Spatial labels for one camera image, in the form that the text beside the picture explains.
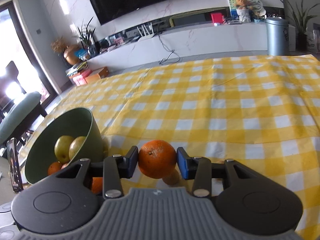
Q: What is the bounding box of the orange mandarin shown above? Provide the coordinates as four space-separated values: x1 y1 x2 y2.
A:
138 140 177 179

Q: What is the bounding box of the green bowl with handle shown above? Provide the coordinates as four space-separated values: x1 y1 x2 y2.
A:
25 107 106 184

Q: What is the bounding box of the brown longan fruit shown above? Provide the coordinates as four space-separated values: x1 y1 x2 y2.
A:
162 169 180 186

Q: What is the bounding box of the green pear left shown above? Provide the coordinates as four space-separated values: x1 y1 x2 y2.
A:
54 135 74 164

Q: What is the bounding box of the small orange in bowl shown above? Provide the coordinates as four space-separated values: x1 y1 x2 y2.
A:
47 161 63 176

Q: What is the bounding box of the yellow white checkered tablecloth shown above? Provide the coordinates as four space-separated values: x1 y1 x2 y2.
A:
22 55 319 239

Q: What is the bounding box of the orange cardboard box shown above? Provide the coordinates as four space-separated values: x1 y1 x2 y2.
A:
85 67 108 83

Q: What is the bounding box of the pink boxes stack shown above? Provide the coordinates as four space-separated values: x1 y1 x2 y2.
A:
69 69 92 87

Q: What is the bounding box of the smartphone on stand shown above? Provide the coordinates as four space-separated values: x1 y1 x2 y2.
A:
7 138 23 193

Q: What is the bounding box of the chair with green cushion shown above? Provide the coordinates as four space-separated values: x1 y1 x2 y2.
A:
0 92 47 146

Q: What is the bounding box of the golden round vase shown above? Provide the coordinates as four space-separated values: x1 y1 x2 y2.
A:
63 44 81 66

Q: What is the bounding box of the potted green plant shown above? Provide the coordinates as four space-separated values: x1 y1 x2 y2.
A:
77 17 98 57

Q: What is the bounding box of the white tv console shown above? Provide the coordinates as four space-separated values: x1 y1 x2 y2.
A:
86 21 297 72

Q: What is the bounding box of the white wifi router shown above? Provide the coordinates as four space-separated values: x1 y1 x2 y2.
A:
136 22 155 41

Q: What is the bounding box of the red box on console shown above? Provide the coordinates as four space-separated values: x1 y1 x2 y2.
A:
210 12 225 26

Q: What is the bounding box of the grey metal trash bin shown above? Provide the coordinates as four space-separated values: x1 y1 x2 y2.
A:
266 17 289 56

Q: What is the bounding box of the teddy bear toy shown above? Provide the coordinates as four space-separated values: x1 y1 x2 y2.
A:
236 0 251 23

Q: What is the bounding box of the tall floor plant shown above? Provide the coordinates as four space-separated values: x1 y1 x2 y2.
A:
279 0 319 51

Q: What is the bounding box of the black power cable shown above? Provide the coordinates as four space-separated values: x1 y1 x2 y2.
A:
157 33 181 66

